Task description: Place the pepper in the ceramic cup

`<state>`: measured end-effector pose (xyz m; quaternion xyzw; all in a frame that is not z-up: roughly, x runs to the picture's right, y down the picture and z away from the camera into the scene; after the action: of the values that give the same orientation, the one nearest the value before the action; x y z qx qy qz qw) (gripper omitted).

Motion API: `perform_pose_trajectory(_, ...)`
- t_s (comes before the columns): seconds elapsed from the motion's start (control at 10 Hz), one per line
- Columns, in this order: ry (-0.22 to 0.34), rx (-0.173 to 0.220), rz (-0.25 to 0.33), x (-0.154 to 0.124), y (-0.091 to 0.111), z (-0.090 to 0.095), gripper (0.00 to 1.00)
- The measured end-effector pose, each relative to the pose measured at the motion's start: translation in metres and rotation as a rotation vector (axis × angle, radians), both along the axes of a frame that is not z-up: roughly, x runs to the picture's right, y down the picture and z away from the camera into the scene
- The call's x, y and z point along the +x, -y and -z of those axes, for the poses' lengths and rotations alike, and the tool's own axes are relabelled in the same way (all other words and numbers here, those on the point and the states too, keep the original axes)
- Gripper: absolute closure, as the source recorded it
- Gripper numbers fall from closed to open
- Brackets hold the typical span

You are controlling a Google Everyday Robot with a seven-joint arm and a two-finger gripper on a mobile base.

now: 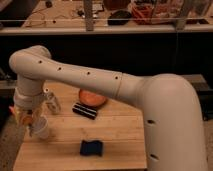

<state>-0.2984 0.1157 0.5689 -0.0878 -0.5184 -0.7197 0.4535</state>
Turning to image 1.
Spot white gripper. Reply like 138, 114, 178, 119
10, 89, 44, 137

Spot orange pepper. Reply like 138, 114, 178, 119
22, 116, 33, 125

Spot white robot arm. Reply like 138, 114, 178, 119
9, 45, 208, 171

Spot black striped box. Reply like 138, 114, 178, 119
72, 103, 97, 120

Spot orange bowl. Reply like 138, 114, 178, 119
79, 89, 107, 107

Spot blue folded cloth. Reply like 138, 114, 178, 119
80, 140, 103, 156

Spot wooden table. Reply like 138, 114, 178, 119
14, 82, 146, 171

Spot black object on shelf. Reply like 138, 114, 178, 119
107, 10, 132, 26

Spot orange crate on shelf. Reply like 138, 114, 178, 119
131, 4, 154, 25

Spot metal shelf rail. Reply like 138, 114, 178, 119
0, 24, 213, 36

